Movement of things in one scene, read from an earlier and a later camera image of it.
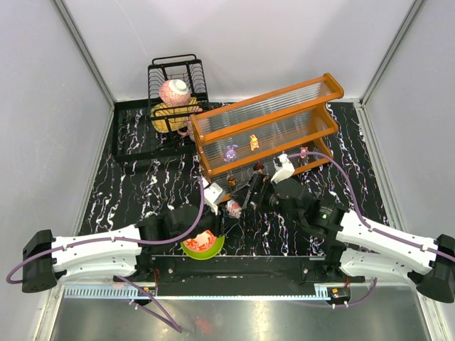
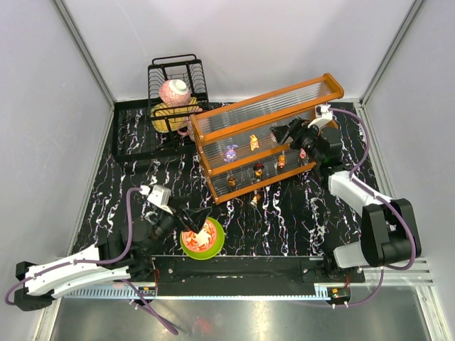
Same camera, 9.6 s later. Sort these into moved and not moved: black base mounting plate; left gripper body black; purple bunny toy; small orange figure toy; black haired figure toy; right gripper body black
Moved: right gripper body black; left gripper body black
Not moved: black haired figure toy; purple bunny toy; black base mounting plate; small orange figure toy
